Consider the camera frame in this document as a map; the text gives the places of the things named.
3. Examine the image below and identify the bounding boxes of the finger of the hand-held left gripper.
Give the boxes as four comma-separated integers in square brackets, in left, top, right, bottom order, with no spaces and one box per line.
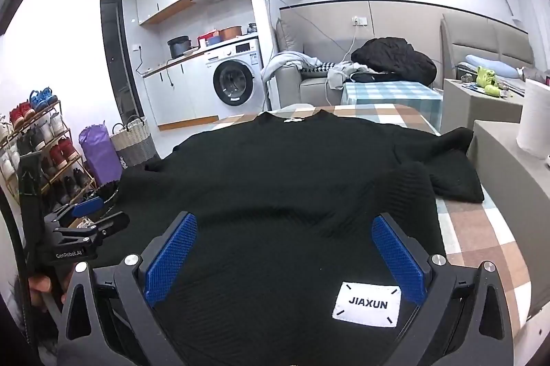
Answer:
[45,194,106,223]
[54,211,130,248]

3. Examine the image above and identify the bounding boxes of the person's left hand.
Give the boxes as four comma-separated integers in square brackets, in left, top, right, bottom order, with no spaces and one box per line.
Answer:
[28,275,67,312]

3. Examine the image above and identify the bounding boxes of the woven laundry basket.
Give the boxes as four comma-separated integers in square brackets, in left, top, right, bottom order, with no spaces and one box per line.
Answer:
[109,116,155,168]

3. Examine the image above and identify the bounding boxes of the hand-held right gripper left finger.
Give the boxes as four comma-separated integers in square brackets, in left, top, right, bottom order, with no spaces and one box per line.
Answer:
[56,211,198,366]

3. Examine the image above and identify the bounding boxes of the green toy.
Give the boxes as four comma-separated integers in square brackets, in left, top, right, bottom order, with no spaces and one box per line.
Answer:
[477,65,503,97]

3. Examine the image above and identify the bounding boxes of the black door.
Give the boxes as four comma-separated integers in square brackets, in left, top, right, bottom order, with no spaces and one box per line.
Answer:
[100,0,144,126]

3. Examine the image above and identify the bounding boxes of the wooden shoe rack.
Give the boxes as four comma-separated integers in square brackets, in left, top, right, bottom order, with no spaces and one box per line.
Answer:
[0,89,97,221]

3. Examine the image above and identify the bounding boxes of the teal plaid covered table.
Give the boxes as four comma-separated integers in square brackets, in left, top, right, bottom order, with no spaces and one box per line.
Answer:
[341,81,443,132]

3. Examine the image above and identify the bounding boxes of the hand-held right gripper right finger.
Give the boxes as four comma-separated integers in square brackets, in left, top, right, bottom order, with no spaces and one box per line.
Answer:
[372,212,514,366]

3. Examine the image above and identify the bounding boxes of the white lower cabinets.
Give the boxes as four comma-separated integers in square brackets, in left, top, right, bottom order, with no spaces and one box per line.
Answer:
[142,59,220,130]

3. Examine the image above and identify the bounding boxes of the grey bedside cabinet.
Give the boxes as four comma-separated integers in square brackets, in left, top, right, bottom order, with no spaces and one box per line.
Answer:
[442,78,527,130]

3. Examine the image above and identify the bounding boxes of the white paper towel roll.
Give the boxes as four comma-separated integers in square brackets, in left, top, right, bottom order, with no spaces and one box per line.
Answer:
[516,79,550,159]

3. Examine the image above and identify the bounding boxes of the black knit sweater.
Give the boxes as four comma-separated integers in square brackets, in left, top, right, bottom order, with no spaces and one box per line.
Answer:
[92,110,486,366]

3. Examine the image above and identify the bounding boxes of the grey low cabinet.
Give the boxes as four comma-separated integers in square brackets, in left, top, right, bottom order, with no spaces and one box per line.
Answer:
[466,119,550,315]

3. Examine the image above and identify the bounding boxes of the purple bag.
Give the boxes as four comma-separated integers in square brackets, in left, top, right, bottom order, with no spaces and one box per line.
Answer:
[78,124,123,186]

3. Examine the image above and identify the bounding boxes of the light blue pillow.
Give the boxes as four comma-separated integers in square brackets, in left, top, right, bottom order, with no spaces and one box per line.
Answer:
[466,54,523,78]

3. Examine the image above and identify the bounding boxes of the black pot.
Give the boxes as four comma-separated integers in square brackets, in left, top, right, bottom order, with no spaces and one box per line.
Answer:
[167,35,192,58]

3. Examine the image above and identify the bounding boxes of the white garment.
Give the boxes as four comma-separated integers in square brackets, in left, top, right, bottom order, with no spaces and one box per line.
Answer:
[325,60,370,89]

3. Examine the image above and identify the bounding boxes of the checkered cushion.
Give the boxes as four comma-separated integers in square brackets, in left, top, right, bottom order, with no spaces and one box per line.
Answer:
[301,62,340,75]

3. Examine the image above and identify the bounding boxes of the white charging cable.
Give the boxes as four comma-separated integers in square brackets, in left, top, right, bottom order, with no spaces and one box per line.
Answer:
[341,24,359,62]

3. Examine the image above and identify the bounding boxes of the plaid blanket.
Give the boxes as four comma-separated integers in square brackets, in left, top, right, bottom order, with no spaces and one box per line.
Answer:
[210,103,542,332]

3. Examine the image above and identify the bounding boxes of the white washing machine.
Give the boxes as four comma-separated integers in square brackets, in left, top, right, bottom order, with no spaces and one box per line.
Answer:
[202,37,265,120]

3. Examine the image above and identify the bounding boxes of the grey bed headboard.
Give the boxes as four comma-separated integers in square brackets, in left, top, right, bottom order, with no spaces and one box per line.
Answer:
[440,14,538,81]

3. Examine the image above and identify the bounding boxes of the grey sofa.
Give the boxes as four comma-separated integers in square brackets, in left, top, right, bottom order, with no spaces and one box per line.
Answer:
[275,18,443,107]

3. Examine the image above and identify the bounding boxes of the grey hoodie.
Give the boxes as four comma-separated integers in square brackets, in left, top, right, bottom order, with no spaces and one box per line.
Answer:
[261,52,319,85]

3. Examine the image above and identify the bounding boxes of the black jacket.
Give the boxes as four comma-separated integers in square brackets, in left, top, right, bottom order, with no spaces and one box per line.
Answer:
[351,37,437,85]

